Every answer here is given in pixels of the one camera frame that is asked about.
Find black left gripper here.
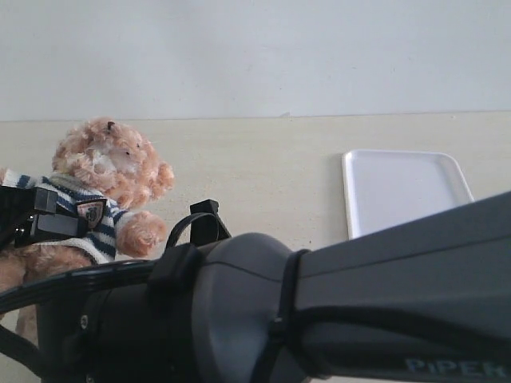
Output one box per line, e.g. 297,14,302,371
1,186,106,250

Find tan teddy bear striped sweater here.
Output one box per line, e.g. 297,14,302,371
0,116,176,344

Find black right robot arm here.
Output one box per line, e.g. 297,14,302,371
38,193,510,382

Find black zip tie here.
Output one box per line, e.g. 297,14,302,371
251,249,311,383

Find white rectangular plastic tray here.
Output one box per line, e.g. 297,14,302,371
342,149,474,239

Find black camera cable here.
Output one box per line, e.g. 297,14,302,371
295,302,511,340

